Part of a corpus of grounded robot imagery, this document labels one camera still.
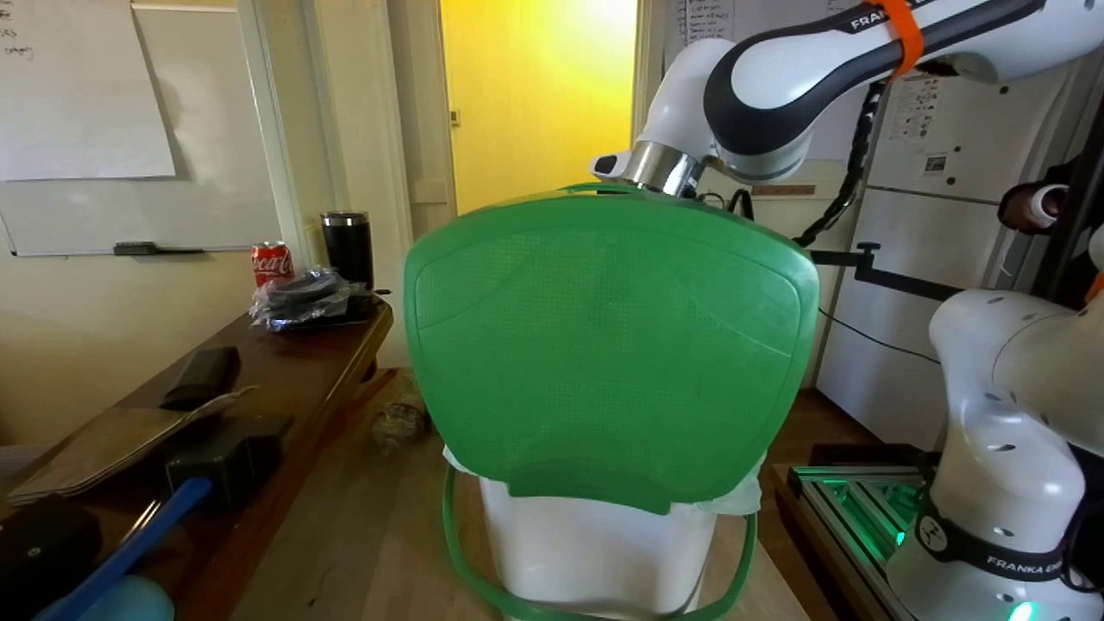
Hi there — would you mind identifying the whiteboard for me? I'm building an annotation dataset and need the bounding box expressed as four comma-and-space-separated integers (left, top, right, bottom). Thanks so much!
0, 0, 175, 182

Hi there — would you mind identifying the red soda can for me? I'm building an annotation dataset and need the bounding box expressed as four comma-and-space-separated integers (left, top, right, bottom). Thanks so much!
253, 243, 293, 288

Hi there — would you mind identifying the black whiteboard eraser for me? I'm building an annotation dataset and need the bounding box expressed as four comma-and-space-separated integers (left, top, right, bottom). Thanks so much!
114, 243, 206, 258

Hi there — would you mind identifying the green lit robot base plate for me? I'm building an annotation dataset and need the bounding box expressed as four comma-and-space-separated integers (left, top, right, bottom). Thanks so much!
785, 466, 923, 582

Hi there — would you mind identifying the blue handled tool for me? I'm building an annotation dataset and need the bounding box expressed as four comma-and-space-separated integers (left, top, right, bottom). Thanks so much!
34, 476, 213, 621

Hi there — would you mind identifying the green trash can lid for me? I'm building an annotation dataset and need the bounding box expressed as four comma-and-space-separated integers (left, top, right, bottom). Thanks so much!
402, 190, 816, 515

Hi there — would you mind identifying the black tumbler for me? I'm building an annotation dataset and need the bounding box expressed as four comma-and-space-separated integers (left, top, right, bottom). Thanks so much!
321, 213, 371, 288

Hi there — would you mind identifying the white trash can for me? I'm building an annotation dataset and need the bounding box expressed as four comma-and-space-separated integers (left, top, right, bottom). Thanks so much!
439, 454, 761, 621

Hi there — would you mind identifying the black pouch on table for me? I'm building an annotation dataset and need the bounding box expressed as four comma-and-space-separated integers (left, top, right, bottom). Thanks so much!
162, 347, 243, 411

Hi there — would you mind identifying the crumpled dark plastic bag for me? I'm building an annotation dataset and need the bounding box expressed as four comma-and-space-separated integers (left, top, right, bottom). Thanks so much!
247, 269, 376, 336

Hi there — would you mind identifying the dark wooden side table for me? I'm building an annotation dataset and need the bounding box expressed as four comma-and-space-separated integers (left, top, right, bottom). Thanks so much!
0, 301, 393, 621

